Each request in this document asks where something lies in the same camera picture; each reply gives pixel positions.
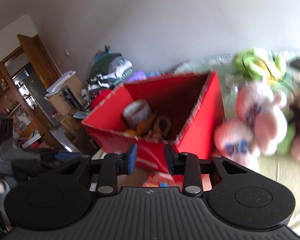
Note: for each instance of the small red decorated box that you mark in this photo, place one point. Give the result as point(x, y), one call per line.
point(158, 179)

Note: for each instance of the red cardboard storage box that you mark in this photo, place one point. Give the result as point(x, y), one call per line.
point(185, 111)

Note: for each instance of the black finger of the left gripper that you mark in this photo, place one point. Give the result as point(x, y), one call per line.
point(50, 155)

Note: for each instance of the green frog plush toy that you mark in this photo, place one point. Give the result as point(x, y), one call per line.
point(259, 64)

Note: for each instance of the pink plush toy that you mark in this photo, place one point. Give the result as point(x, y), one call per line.
point(260, 125)

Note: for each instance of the beige masking tape roll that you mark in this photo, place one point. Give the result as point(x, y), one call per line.
point(161, 128)

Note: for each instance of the wooden door frame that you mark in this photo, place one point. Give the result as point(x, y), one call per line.
point(25, 75)

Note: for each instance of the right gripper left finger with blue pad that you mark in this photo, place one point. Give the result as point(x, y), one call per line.
point(114, 165)

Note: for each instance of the purple tissue pack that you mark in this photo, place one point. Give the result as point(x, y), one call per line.
point(136, 76)

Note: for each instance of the orange gourd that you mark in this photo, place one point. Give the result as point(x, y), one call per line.
point(142, 128)

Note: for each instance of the cardboard box with papers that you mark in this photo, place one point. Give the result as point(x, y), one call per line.
point(67, 87)

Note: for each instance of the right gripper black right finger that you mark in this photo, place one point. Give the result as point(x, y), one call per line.
point(187, 165)

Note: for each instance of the large clear printed tape roll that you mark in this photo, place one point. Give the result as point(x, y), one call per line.
point(136, 112)

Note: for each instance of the pile of folded clothes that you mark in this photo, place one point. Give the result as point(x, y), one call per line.
point(108, 70)

